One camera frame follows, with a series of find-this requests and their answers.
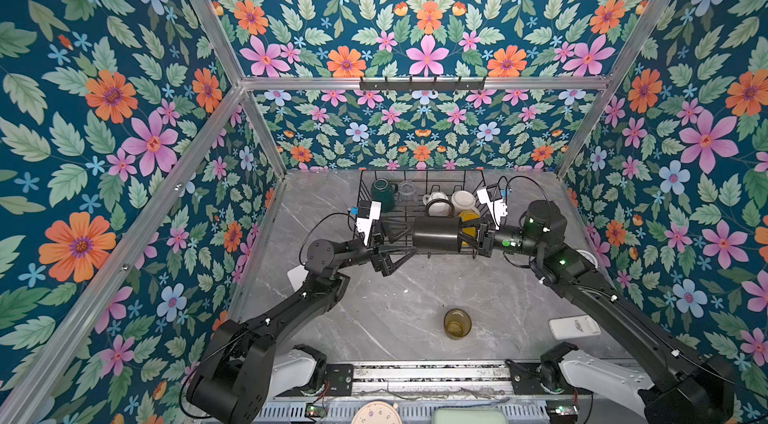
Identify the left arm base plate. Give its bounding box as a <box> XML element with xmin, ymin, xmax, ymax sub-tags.
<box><xmin>299</xmin><ymin>364</ymin><xmax>355</xmax><ymax>398</ymax></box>

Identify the white box left side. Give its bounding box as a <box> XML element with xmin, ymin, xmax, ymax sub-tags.
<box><xmin>287</xmin><ymin>266</ymin><xmax>308</xmax><ymax>291</ymax></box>

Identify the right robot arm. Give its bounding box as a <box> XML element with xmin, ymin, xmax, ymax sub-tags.
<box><xmin>455</xmin><ymin>200</ymin><xmax>735</xmax><ymax>423</ymax></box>

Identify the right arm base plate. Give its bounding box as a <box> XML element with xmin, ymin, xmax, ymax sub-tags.
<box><xmin>504</xmin><ymin>359</ymin><xmax>593</xmax><ymax>396</ymax></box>

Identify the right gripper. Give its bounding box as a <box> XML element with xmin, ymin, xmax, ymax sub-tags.
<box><xmin>450</xmin><ymin>215</ymin><xmax>546</xmax><ymax>262</ymax></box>

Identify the small white alarm clock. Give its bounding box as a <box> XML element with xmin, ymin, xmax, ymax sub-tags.
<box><xmin>578</xmin><ymin>249</ymin><xmax>599</xmax><ymax>267</ymax></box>

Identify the black mug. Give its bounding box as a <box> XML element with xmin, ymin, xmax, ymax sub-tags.
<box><xmin>411</xmin><ymin>198</ymin><xmax>462</xmax><ymax>254</ymax></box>

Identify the green sponge block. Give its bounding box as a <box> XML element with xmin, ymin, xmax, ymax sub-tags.
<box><xmin>431</xmin><ymin>407</ymin><xmax>508</xmax><ymax>424</ymax></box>

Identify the black wire dish rack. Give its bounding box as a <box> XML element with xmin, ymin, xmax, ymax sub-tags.
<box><xmin>356</xmin><ymin>170</ymin><xmax>494</xmax><ymax>257</ymax></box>

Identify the white mug red interior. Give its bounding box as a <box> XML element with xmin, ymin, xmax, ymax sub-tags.
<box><xmin>450</xmin><ymin>190</ymin><xmax>480</xmax><ymax>216</ymax></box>

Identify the cream white octagonal mug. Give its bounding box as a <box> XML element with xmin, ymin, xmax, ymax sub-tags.
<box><xmin>422</xmin><ymin>191</ymin><xmax>453</xmax><ymax>216</ymax></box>

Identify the black hook rail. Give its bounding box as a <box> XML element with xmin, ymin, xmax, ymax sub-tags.
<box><xmin>358</xmin><ymin>76</ymin><xmax>486</xmax><ymax>93</ymax></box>

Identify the white box right side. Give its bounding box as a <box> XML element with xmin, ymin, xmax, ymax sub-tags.
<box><xmin>548</xmin><ymin>315</ymin><xmax>602</xmax><ymax>341</ymax></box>

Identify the yellow plastic mug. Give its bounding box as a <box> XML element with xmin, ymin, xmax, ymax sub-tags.
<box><xmin>459</xmin><ymin>210</ymin><xmax>481</xmax><ymax>247</ymax></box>

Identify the white box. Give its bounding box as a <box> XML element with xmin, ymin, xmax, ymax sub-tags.
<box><xmin>287</xmin><ymin>266</ymin><xmax>308</xmax><ymax>291</ymax></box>
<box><xmin>548</xmin><ymin>315</ymin><xmax>602</xmax><ymax>341</ymax></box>

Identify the round beige plate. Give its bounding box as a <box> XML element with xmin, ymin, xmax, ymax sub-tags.
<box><xmin>351</xmin><ymin>401</ymin><xmax>403</xmax><ymax>424</ymax></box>

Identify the olive tinted glass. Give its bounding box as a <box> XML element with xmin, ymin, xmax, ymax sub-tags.
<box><xmin>443</xmin><ymin>308</ymin><xmax>473</xmax><ymax>340</ymax></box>

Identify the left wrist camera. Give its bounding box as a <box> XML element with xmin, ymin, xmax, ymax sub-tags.
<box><xmin>351</xmin><ymin>201</ymin><xmax>382</xmax><ymax>245</ymax></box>

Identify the green mug white interior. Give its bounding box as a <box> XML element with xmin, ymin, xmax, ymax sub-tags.
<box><xmin>371</xmin><ymin>179</ymin><xmax>398</xmax><ymax>213</ymax></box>

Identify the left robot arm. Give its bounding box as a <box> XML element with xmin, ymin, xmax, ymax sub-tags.
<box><xmin>179</xmin><ymin>223</ymin><xmax>415</xmax><ymax>423</ymax></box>

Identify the clear glass cup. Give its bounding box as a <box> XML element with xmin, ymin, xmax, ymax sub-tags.
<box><xmin>398</xmin><ymin>180</ymin><xmax>416</xmax><ymax>202</ymax></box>

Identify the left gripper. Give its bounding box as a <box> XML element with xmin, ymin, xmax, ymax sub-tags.
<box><xmin>335</xmin><ymin>218</ymin><xmax>416</xmax><ymax>282</ymax></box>

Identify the aluminium front rail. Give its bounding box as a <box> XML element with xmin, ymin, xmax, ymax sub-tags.
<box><xmin>191</xmin><ymin>360</ymin><xmax>673</xmax><ymax>399</ymax></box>

